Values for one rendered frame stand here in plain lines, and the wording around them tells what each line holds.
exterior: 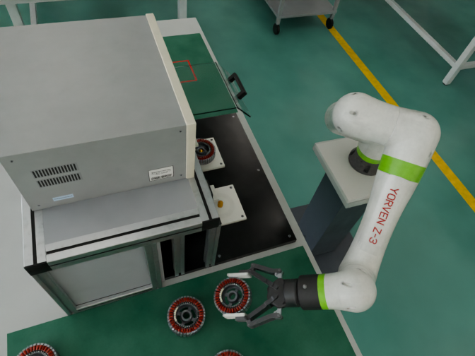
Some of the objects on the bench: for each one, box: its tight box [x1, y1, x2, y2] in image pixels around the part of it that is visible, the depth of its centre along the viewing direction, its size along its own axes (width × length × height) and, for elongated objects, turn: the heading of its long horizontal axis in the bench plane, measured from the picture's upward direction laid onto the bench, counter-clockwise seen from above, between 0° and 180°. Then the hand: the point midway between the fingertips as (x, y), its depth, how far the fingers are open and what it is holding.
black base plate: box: [160, 113, 297, 280], centre depth 139 cm, size 47×64×2 cm
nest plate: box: [195, 138, 225, 172], centre depth 144 cm, size 15×15×1 cm
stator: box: [195, 138, 216, 165], centre depth 142 cm, size 11×11×4 cm
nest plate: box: [214, 184, 247, 226], centre depth 132 cm, size 15×15×1 cm
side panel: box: [31, 243, 163, 316], centre depth 99 cm, size 28×3×32 cm, turn 105°
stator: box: [167, 296, 206, 337], centre depth 109 cm, size 11×11×4 cm
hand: (232, 295), depth 108 cm, fingers closed on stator, 11 cm apart
